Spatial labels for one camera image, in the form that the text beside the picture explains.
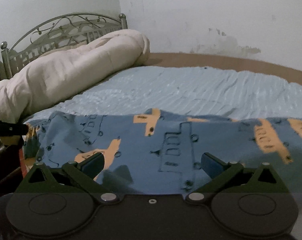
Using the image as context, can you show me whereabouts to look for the brown bed frame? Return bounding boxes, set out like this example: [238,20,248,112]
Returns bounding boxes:
[145,53,302,85]

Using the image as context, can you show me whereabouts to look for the rolled cream comforter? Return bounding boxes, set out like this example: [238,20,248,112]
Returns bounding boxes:
[0,29,150,123]

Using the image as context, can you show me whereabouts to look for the light blue bed quilt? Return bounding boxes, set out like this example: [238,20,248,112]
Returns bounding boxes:
[29,66,302,121]

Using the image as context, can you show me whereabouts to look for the grey metal headboard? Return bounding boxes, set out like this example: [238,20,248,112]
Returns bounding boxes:
[0,12,128,79]

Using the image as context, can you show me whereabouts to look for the blue orange patterned pants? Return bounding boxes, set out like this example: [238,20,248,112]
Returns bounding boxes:
[23,109,302,194]

